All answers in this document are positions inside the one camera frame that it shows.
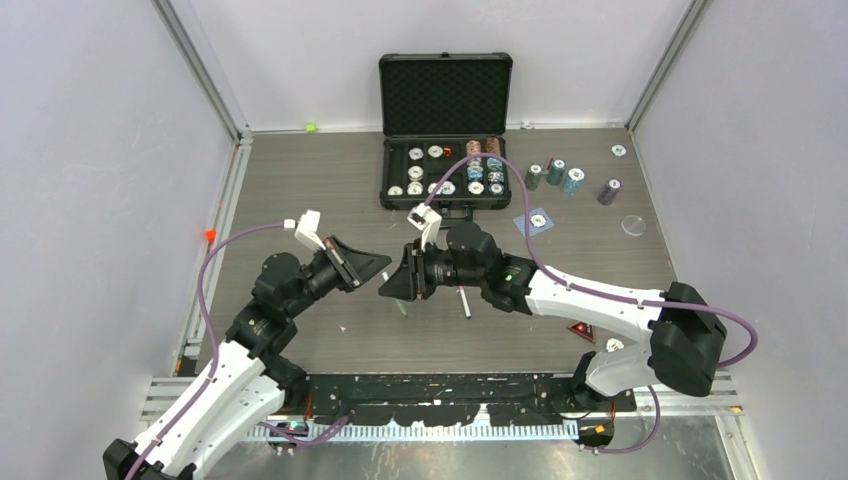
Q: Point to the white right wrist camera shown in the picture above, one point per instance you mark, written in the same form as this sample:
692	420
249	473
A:
428	222

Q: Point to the dark green chip stack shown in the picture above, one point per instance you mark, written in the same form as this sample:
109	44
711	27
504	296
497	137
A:
533	176

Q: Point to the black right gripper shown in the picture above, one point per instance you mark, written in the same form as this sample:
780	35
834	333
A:
411	281

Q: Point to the white chip on card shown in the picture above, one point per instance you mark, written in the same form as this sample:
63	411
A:
538	220

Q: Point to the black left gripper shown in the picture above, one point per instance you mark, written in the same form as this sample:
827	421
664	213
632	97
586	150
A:
353	267

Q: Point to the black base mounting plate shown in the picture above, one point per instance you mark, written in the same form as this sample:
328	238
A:
436	400

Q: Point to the light blue chip stack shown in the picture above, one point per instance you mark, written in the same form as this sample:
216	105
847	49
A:
573	181

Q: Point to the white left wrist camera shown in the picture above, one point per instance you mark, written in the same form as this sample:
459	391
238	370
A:
305	230

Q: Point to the white chip near base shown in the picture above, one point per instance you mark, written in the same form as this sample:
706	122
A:
614	344

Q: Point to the white pen blue tip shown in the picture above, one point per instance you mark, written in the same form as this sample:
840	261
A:
464	301

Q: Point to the teal chip stack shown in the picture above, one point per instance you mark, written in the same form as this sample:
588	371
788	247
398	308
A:
556	171

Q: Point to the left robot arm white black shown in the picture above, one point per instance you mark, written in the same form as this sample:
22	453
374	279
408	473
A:
246	379

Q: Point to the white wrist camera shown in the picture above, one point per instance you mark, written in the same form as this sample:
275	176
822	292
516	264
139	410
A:
428	222
305	230

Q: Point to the black poker chip case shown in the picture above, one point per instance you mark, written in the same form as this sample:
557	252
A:
436	109

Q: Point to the red triangle sign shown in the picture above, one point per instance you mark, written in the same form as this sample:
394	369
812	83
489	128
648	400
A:
584	331

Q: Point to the blue playing card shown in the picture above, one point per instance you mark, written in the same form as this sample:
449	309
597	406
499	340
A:
524	226

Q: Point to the clear dealer button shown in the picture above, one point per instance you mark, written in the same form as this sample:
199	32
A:
633	225

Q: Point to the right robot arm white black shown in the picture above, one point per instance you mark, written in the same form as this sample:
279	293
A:
675	341

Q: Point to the purple chip stack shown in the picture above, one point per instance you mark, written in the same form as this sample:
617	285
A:
609	192

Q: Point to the green white pen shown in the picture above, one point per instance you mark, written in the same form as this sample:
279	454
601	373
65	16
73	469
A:
400	305

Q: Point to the white chip far corner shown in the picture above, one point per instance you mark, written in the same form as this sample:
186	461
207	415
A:
619	150

